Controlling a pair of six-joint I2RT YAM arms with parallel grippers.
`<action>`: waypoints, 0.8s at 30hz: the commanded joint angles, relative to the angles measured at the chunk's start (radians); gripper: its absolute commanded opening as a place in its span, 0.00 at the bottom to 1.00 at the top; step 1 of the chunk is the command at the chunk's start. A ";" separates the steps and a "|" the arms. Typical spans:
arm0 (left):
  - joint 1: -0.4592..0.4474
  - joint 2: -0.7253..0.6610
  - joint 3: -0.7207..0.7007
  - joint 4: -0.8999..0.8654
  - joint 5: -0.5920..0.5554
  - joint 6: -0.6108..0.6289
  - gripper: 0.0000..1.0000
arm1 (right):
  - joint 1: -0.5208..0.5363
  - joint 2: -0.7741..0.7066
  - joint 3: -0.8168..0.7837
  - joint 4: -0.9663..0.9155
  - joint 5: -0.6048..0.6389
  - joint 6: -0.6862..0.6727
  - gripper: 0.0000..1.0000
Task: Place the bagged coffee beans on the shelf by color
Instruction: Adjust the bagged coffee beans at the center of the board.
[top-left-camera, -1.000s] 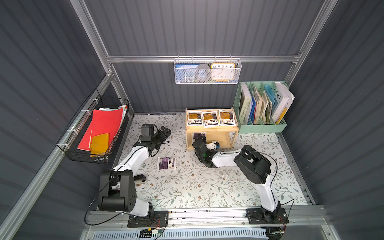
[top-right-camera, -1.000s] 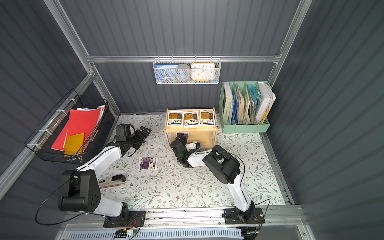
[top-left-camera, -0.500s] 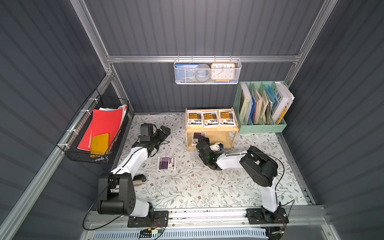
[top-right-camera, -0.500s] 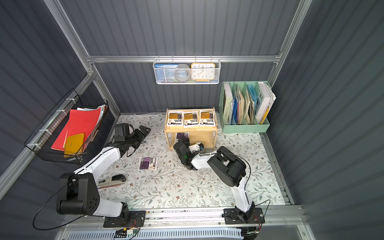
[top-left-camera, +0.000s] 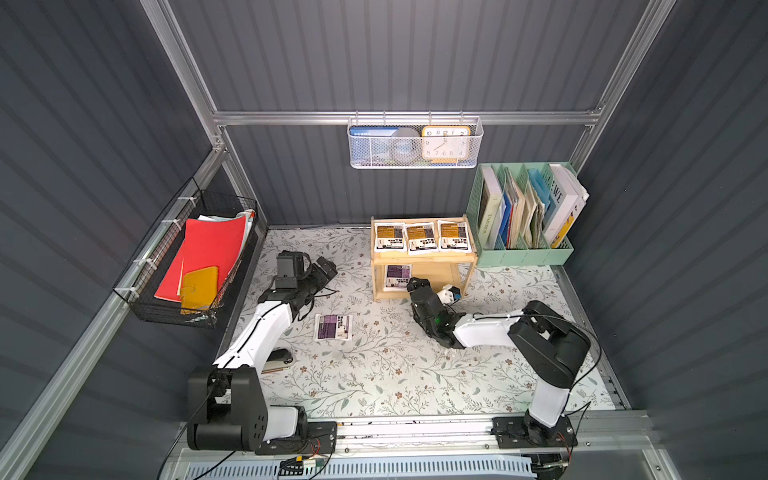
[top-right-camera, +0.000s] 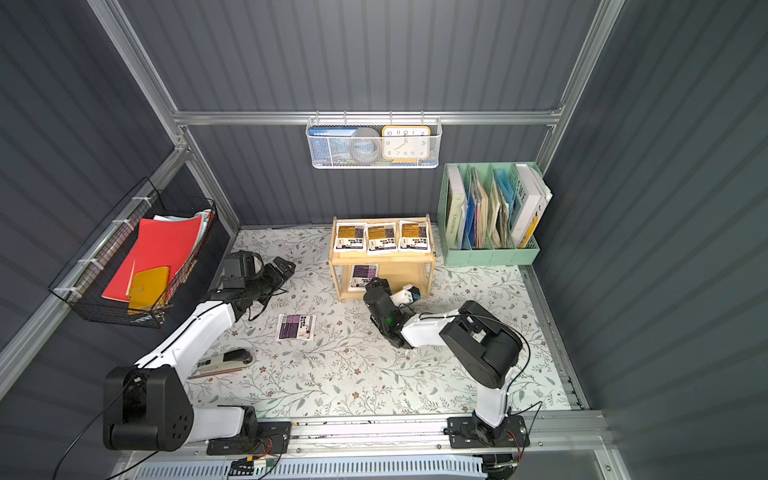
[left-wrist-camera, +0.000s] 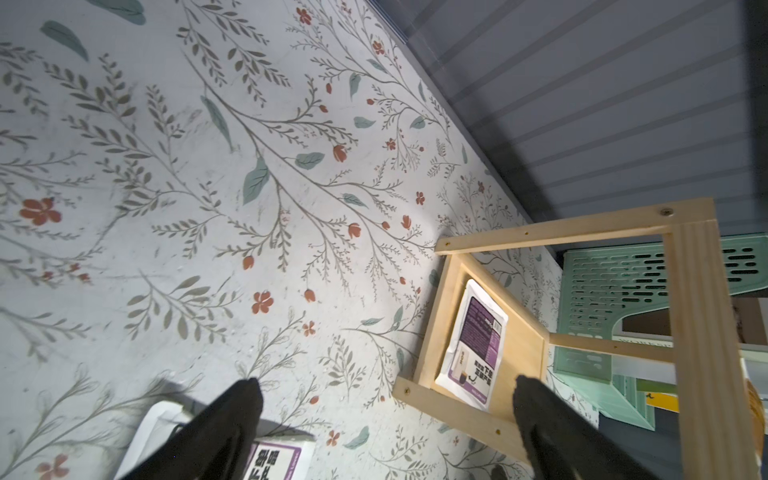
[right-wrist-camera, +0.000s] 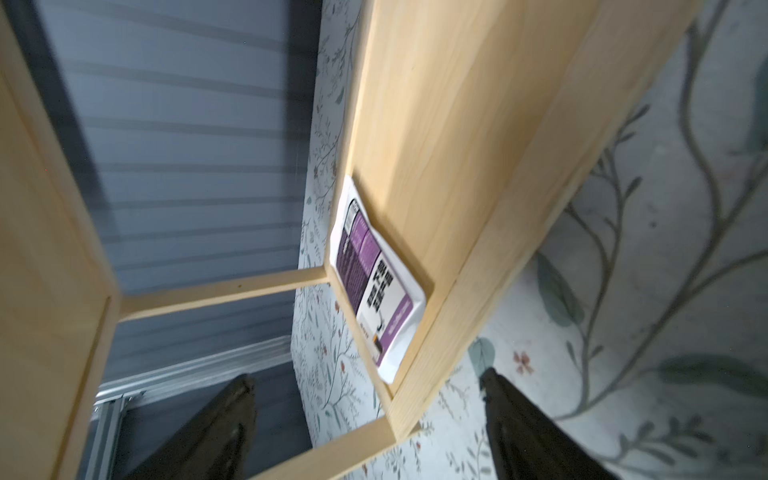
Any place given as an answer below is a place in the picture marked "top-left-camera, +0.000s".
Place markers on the white green book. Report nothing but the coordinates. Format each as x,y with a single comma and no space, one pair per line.
491,207

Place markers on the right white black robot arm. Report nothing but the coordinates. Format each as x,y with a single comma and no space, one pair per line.
554,347

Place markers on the white perforated cable tray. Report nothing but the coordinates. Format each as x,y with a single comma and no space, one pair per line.
493,466

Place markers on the grey tape roll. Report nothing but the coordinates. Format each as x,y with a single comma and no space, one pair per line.
405,145

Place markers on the yellow notebook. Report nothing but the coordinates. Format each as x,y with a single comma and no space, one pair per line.
199,289

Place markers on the white book with letters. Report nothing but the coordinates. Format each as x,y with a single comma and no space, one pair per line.
567,197

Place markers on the white wire wall basket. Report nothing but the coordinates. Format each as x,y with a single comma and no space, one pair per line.
418,122

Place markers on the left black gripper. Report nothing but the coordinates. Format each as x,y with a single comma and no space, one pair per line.
318,274

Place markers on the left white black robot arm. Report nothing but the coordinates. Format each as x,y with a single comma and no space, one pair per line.
227,406

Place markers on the green file organizer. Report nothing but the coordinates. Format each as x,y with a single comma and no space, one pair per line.
520,240

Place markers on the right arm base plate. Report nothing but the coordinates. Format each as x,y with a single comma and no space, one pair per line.
523,432

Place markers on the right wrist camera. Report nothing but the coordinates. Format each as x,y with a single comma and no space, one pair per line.
449,294

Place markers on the red folder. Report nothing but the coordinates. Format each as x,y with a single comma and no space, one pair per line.
208,241

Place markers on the black wire side basket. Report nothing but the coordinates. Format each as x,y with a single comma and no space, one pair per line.
145,273

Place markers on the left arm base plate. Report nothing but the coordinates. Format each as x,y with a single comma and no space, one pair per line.
315,437

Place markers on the purple coffee bag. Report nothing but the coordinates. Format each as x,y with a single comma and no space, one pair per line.
397,277
332,327

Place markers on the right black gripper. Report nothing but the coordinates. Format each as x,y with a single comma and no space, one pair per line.
421,294

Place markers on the blue box in basket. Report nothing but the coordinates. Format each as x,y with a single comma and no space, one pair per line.
370,146

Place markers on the light wooden two-tier shelf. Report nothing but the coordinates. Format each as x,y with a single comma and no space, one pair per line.
440,268

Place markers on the yellow white alarm clock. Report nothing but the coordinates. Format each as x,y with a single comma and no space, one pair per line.
446,144

